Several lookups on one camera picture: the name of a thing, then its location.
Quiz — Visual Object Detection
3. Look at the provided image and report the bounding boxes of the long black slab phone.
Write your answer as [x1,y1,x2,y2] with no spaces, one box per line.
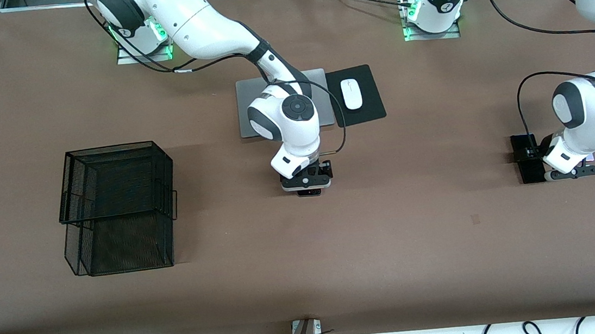
[510,133,549,185]

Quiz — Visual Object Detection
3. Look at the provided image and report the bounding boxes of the black mouse pad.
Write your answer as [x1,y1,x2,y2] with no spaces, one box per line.
[324,62,388,129]

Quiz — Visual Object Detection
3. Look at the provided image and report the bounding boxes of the white computer mouse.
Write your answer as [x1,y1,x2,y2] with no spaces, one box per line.
[340,78,364,111]

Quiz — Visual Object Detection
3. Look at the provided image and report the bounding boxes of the silver closed laptop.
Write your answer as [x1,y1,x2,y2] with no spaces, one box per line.
[234,67,337,139]

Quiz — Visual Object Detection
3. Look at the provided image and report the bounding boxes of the black mesh two-tier tray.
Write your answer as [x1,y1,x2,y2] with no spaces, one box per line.
[52,139,184,279]

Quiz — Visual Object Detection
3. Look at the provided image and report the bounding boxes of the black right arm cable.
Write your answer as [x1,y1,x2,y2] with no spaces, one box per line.
[84,0,349,179]

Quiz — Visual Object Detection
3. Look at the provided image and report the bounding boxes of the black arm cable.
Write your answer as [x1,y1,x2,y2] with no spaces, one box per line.
[84,0,349,179]
[485,0,595,154]

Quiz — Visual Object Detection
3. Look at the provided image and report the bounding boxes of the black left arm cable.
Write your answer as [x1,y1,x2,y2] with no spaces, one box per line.
[485,0,595,154]

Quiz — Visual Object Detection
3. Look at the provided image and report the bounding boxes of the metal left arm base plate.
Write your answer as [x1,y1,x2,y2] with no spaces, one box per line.
[403,18,461,43]

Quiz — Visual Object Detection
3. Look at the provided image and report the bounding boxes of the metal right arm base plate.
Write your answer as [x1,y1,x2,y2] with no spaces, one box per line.
[116,40,174,65]

